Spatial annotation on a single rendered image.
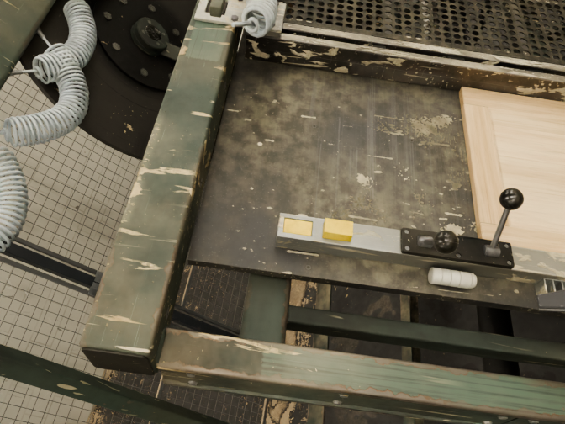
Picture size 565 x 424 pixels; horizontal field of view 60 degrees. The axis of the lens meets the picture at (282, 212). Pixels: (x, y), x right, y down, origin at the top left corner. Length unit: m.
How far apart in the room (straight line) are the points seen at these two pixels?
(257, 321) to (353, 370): 0.19
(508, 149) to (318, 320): 0.57
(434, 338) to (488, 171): 0.37
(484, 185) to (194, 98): 0.60
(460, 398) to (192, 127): 0.63
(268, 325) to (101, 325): 0.28
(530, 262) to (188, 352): 0.61
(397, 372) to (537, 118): 0.72
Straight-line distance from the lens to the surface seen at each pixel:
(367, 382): 0.77
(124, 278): 0.76
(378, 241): 0.89
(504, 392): 0.85
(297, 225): 0.87
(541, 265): 0.99
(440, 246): 0.79
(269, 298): 0.88
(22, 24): 1.33
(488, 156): 1.13
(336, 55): 1.18
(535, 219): 1.08
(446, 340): 0.95
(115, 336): 0.73
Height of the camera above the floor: 2.12
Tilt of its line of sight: 33 degrees down
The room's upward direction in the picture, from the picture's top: 58 degrees counter-clockwise
